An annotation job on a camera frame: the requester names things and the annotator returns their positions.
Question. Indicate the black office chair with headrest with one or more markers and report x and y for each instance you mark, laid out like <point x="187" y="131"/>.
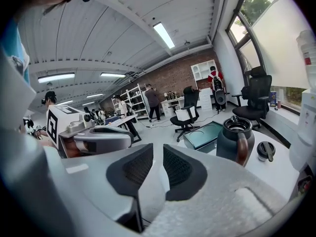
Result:
<point x="256" y="95"/>

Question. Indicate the blue box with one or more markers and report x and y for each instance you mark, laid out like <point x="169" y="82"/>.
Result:
<point x="273" y="99"/>

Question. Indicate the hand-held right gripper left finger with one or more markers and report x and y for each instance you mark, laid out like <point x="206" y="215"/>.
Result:
<point x="133" y="171"/>

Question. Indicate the white desk black frame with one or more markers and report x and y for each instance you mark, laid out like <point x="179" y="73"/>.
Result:
<point x="121" y="121"/>

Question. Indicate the person's teal shirt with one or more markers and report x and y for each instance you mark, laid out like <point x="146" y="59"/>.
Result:
<point x="17" y="55"/>

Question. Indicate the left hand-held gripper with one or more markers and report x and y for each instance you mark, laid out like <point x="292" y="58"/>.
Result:
<point x="106" y="139"/>

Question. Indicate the person's left hand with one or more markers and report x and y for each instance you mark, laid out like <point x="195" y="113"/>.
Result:
<point x="74" y="149"/>

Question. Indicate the white paper box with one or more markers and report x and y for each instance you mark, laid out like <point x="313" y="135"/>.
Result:
<point x="184" y="115"/>

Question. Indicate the ceiling light panel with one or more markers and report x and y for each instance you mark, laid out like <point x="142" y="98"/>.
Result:
<point x="163" y="34"/>
<point x="112" y="75"/>
<point x="56" y="78"/>

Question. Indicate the pink cylindrical bottle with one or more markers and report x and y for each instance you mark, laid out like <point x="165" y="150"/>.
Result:
<point x="279" y="104"/>

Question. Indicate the black kettle lid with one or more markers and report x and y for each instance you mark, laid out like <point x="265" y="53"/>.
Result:
<point x="266" y="150"/>

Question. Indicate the white drawer unit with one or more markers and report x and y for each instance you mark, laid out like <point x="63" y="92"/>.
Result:
<point x="206" y="99"/>

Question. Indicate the large clear water jug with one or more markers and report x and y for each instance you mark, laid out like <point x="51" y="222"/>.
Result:
<point x="307" y="58"/>

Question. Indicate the white wall cabinet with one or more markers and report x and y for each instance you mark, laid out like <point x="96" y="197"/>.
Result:
<point x="203" y="70"/>

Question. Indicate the white shelf rack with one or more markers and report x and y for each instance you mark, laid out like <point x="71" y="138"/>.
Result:
<point x="134" y="100"/>

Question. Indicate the white water dispenser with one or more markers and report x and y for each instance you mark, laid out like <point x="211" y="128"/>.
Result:
<point x="304" y="125"/>

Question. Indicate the white desk with drawers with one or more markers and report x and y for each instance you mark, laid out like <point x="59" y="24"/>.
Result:
<point x="172" y="105"/>

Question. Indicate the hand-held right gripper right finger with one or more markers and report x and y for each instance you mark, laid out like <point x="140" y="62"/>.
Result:
<point x="184" y="174"/>

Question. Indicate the green flat box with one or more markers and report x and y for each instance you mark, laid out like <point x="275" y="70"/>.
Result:
<point x="205" y="137"/>

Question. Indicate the black framed window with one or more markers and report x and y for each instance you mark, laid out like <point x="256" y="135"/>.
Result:
<point x="249" y="38"/>

